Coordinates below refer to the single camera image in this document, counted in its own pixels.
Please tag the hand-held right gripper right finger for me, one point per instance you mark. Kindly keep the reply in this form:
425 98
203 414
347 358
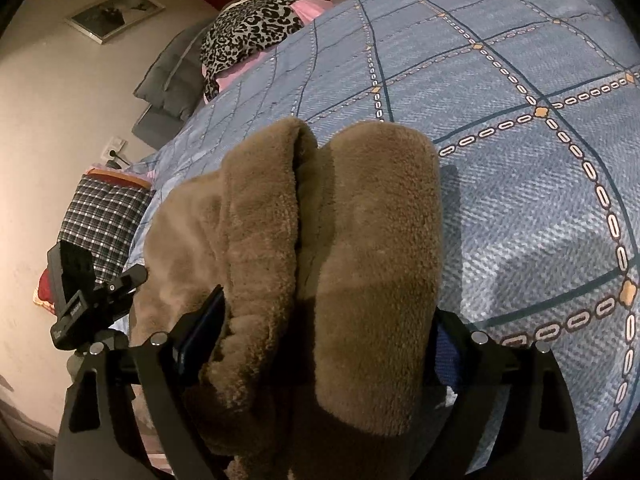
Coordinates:
445 357

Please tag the blue checkered blanket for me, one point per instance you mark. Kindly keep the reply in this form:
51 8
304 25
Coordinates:
500 85

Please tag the pink blanket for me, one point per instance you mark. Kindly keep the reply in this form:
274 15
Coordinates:
306 9

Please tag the red cloth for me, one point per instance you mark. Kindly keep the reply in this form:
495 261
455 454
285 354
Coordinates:
46 292

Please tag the dark plaid pillow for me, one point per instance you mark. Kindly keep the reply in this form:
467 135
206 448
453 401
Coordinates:
105 220

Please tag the white wall socket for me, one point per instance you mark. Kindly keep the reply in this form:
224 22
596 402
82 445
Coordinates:
114 146

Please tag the grey padded headboard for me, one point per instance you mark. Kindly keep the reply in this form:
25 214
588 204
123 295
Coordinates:
170 80

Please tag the brown fleece pants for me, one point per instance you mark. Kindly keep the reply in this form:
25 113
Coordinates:
325 260

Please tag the leopard print cloth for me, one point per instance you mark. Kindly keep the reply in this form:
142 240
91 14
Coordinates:
245 30

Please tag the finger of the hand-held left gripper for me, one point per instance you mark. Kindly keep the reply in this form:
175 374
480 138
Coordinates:
135 276

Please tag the framed wall picture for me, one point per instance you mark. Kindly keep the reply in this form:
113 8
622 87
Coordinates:
112 15

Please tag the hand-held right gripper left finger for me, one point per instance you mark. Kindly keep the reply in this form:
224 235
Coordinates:
200 340

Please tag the wooden bedside frame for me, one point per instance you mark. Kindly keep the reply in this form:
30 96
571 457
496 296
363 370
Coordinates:
117 175

